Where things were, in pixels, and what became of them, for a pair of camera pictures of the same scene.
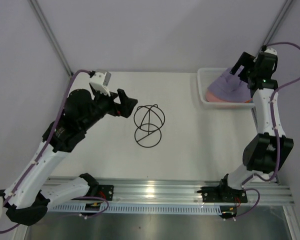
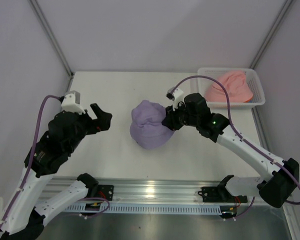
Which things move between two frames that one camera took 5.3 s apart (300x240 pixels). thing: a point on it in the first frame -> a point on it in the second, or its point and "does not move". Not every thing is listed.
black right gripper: (244, 60) -> (170, 120)
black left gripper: (125, 109) -> (102, 123)
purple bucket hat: (231, 87) -> (146, 127)
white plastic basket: (205, 77) does not move
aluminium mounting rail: (152, 191) does not move
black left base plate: (105, 191) does not move
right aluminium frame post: (285, 8) does not move
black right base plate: (222, 194) does not move
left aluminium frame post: (51, 35) does not move
